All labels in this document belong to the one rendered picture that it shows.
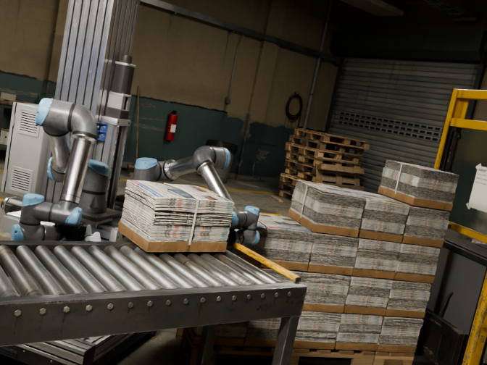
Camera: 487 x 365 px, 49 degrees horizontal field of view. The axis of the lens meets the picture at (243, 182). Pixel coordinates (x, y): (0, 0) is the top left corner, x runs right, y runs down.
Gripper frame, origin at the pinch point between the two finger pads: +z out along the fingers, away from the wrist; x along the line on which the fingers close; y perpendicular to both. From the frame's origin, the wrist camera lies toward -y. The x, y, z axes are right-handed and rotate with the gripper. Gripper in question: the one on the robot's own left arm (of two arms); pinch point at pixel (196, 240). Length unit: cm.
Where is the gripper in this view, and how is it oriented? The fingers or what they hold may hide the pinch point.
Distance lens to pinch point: 248.3
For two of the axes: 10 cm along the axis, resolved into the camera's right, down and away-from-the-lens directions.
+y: 1.9, -9.7, -1.3
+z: -7.9, -0.8, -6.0
